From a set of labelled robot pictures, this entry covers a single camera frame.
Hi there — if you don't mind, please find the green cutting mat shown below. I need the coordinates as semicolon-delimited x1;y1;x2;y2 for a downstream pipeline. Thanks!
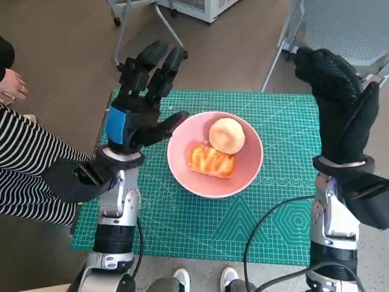
70;88;323;266

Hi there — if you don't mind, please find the grey mesh chair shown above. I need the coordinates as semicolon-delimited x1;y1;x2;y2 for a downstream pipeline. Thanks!
260;0;389;94

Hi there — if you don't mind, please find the grey chair frame with casters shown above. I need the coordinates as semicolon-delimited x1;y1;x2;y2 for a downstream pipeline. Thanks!
108;0;188;72

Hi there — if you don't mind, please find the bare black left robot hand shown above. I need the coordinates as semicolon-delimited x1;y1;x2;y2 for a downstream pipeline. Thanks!
106;39;191;156

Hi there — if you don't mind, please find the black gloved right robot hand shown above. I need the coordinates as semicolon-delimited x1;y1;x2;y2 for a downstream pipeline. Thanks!
293;47;380;167

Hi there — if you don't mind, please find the white shoe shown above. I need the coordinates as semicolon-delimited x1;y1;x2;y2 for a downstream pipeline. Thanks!
220;266;241;288
173;268;191;292

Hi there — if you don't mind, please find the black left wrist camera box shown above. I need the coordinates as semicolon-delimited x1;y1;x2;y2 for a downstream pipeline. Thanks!
45;158;118;204

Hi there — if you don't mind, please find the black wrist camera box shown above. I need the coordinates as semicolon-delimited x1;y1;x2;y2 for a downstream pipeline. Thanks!
45;158;118;204
340;172;389;229

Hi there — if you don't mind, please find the orange striped toy bread loaf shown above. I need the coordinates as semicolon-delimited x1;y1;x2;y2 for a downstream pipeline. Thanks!
187;144;237;180

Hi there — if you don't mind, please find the white cabinet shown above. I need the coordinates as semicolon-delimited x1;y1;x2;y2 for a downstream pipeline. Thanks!
157;0;241;24

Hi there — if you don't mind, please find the pink bowl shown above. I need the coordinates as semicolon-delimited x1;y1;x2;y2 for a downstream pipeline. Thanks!
167;111;264;199

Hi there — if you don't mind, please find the thin black cable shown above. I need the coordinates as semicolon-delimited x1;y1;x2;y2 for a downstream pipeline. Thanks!
131;217;145;279

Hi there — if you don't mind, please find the person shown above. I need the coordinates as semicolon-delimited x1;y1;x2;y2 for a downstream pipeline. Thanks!
0;36;92;228

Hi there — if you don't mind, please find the dark grey leg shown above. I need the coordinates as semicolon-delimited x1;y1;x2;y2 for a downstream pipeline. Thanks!
226;279;258;292
148;278;189;292

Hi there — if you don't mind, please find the round toy bread bun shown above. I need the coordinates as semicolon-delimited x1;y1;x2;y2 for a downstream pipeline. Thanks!
208;117;246;153

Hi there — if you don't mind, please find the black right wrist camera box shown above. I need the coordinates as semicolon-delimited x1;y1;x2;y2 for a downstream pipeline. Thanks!
340;172;389;229

